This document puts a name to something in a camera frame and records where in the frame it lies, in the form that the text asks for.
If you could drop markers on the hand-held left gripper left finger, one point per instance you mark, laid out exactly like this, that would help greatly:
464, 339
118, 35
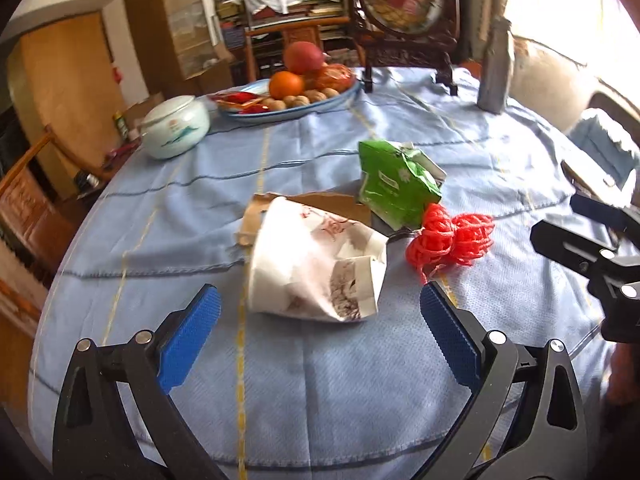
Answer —
192, 335

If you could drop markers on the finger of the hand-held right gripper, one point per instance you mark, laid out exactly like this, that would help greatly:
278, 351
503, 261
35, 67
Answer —
565, 245
600, 210

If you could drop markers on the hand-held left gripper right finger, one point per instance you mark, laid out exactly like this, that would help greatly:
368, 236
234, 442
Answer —
447, 335

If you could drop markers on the crushed white paper cup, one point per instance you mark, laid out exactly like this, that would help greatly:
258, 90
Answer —
300, 265

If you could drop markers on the person's right forearm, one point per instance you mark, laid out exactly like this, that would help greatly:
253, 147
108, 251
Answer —
625, 375

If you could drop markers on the pale blue cloth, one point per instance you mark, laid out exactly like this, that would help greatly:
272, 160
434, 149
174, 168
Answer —
600, 140

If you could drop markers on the red mesh net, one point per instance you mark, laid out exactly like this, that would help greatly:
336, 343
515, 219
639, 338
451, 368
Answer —
440, 240

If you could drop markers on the round table with blue cloth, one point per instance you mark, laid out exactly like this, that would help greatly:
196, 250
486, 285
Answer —
300, 385

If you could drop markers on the cream armchair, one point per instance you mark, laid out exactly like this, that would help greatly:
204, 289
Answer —
545, 75

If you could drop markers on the green snack packet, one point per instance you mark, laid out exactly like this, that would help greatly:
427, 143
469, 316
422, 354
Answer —
395, 185

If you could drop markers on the silver bottle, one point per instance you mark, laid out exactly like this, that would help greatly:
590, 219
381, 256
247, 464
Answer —
495, 70

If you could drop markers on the torn cardboard piece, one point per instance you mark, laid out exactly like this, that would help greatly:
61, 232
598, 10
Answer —
330, 205

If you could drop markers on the wooden armchair with curved armrest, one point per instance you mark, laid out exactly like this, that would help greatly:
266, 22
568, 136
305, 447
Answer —
30, 210

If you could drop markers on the white ceramic lidded jar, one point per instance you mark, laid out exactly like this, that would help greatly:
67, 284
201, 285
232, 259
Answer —
175, 130

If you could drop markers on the small cardboard box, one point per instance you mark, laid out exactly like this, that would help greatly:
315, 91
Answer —
142, 110

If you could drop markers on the red snack packet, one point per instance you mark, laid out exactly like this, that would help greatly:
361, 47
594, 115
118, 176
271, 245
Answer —
235, 101

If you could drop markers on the blue fruit plate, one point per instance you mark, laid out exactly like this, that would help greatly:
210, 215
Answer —
290, 112

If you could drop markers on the walnut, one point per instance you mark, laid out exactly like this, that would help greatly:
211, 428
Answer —
314, 96
296, 102
274, 104
331, 93

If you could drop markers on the orange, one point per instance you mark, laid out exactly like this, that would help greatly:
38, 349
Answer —
286, 85

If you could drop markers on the wooden door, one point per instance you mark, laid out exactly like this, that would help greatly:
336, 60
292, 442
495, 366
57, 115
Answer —
70, 90

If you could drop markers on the orange wrapped pastry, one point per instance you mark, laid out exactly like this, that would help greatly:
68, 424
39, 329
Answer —
334, 79

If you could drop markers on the round embroidered table screen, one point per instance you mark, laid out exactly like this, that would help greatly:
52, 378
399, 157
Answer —
400, 0

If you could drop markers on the red apple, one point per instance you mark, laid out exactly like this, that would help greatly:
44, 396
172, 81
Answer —
302, 57

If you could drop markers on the tall brown storage cabinet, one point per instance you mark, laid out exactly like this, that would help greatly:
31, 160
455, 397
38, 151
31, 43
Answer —
185, 20

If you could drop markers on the wooden chair with carved back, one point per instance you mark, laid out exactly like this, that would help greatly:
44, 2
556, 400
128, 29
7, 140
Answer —
300, 35

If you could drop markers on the bookshelf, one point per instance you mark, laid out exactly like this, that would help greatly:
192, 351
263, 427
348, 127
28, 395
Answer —
300, 2

